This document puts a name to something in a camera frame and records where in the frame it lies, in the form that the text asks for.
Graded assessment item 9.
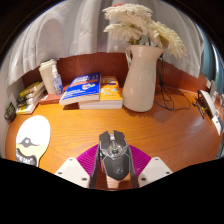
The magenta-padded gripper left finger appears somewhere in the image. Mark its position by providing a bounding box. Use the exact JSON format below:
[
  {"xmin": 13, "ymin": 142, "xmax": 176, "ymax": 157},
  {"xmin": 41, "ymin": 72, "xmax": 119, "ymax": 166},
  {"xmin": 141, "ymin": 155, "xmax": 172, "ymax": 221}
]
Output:
[{"xmin": 54, "ymin": 143, "xmax": 102, "ymax": 190}]

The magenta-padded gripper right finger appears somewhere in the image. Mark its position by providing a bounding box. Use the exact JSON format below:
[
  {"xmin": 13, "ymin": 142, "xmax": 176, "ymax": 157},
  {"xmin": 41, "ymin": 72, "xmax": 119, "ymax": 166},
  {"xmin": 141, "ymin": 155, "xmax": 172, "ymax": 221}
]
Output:
[{"xmin": 128, "ymin": 143, "xmax": 174, "ymax": 189}]

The black grey gaming mouse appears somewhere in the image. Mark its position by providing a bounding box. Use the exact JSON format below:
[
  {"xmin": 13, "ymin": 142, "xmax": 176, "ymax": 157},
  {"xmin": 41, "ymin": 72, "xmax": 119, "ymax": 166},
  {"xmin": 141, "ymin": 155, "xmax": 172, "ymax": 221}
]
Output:
[{"xmin": 98, "ymin": 129, "xmax": 132, "ymax": 182}]

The white round printed mouse pad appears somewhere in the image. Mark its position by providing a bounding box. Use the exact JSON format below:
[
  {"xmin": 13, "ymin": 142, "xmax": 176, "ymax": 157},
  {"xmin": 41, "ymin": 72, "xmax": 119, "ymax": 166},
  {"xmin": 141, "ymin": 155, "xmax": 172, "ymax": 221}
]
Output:
[{"xmin": 14, "ymin": 114, "xmax": 52, "ymax": 168}]

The red-brown book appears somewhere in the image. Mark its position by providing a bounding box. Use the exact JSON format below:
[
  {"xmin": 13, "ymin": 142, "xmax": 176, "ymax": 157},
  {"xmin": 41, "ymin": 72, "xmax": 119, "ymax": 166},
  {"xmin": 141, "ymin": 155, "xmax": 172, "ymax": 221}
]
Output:
[{"xmin": 38, "ymin": 84, "xmax": 71, "ymax": 106}]

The yellow and white book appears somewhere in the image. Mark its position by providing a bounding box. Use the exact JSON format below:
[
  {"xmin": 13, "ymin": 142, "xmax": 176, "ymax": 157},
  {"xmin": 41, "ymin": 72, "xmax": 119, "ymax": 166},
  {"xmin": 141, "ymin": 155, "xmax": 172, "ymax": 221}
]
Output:
[{"xmin": 15, "ymin": 95, "xmax": 47, "ymax": 116}]

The white paper sheet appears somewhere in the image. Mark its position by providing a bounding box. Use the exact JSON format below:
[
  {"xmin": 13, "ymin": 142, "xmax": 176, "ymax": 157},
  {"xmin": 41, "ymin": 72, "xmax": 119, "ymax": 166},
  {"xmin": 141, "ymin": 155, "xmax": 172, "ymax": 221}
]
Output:
[{"xmin": 211, "ymin": 113, "xmax": 224, "ymax": 136}]

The blue book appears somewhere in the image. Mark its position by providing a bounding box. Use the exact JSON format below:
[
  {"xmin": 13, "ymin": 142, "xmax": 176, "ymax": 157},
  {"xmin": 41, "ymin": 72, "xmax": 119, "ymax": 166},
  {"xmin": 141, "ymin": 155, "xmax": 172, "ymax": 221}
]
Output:
[{"xmin": 58, "ymin": 72, "xmax": 102, "ymax": 107}]

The orange book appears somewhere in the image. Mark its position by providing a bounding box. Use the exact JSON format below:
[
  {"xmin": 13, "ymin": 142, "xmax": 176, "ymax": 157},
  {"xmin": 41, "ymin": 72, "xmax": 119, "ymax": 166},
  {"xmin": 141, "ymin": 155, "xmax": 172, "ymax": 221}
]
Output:
[{"xmin": 78, "ymin": 75, "xmax": 124, "ymax": 110}]

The white laptop on stand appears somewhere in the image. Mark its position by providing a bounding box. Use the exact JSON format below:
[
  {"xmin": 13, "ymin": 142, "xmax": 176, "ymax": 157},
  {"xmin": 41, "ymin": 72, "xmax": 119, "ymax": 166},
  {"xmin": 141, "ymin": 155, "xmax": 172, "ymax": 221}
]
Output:
[{"xmin": 196, "ymin": 89, "xmax": 218, "ymax": 120}]

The white ceramic jug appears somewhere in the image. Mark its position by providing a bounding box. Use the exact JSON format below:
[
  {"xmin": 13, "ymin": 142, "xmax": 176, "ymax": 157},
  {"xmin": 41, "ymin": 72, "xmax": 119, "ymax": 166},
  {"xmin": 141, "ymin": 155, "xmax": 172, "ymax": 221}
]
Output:
[{"xmin": 121, "ymin": 44, "xmax": 166, "ymax": 113}]

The white lidded tumbler cup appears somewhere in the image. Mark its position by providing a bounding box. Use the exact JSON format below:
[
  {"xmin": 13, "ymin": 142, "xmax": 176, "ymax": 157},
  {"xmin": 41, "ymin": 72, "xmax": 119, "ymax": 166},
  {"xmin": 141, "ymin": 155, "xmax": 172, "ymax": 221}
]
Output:
[{"xmin": 38, "ymin": 58, "xmax": 58, "ymax": 95}]

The window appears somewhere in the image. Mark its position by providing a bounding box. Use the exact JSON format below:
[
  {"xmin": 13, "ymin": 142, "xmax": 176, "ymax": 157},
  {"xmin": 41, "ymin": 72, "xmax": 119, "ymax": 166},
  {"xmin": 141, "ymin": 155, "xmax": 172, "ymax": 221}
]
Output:
[{"xmin": 199, "ymin": 29, "xmax": 224, "ymax": 88}]

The white curtain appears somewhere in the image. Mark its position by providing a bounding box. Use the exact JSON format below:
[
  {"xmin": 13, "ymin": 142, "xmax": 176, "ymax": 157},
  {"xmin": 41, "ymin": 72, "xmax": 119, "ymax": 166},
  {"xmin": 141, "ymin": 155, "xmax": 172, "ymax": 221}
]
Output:
[{"xmin": 4, "ymin": 0, "xmax": 205, "ymax": 88}]

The white flower bouquet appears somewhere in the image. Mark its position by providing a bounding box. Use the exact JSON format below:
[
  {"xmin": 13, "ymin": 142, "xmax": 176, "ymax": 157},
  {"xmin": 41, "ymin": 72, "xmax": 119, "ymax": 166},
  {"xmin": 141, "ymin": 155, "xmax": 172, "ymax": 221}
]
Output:
[{"xmin": 102, "ymin": 3, "xmax": 188, "ymax": 59}]

